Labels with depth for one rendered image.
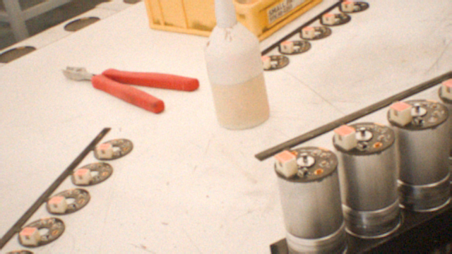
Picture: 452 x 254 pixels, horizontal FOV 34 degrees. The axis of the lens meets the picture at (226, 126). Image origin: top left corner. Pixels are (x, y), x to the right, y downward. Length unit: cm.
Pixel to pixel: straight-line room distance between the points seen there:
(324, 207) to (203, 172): 14
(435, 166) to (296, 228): 7
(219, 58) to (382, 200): 16
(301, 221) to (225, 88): 17
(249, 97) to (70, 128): 13
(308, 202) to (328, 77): 23
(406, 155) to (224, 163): 14
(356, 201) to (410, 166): 3
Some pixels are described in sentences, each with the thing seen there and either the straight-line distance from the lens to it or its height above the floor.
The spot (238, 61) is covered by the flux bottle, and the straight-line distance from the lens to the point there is 44.
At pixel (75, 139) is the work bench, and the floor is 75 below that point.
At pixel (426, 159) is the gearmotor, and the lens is 32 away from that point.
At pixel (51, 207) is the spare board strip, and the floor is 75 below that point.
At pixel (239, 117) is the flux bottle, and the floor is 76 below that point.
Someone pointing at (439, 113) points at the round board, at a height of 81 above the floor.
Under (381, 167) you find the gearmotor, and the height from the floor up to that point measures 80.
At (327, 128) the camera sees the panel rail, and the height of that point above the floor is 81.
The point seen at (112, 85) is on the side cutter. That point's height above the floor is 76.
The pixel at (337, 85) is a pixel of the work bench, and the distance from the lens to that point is 49.
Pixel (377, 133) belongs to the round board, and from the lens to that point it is 31.
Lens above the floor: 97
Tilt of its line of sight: 28 degrees down
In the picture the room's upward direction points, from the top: 11 degrees counter-clockwise
